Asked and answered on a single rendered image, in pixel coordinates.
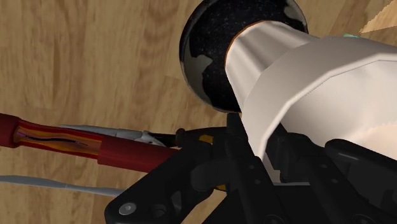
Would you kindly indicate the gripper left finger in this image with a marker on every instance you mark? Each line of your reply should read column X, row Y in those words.
column 173, row 186

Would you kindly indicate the grey metal utensil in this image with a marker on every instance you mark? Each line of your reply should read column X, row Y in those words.
column 46, row 183

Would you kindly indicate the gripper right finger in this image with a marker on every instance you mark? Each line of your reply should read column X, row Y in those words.
column 356, row 180

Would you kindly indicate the black speckled bowl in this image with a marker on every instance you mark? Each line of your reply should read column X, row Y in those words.
column 211, row 34

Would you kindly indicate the white cup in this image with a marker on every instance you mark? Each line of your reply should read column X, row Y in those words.
column 325, row 86

